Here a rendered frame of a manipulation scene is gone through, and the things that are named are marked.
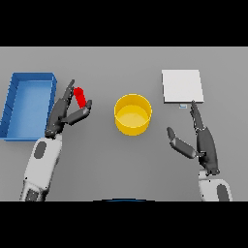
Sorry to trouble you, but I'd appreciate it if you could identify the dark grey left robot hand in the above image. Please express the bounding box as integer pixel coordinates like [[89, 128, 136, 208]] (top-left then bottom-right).
[[44, 78, 93, 140]]

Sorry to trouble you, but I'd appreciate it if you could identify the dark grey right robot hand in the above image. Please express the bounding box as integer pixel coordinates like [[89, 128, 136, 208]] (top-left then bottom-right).
[[166, 100, 221, 177]]

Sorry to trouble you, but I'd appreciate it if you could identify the red beaker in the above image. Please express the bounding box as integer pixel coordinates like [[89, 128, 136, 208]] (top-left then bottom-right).
[[73, 86, 87, 109]]

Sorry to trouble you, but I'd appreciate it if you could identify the pale square measuring scale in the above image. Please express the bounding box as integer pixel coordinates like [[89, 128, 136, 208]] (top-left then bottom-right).
[[161, 69, 205, 109]]

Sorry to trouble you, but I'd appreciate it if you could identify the yellow bowl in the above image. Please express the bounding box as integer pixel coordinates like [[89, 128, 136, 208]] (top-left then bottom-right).
[[113, 93, 153, 137]]

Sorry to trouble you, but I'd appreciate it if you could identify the blue tray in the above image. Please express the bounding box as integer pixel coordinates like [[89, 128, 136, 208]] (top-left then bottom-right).
[[0, 72, 58, 142]]

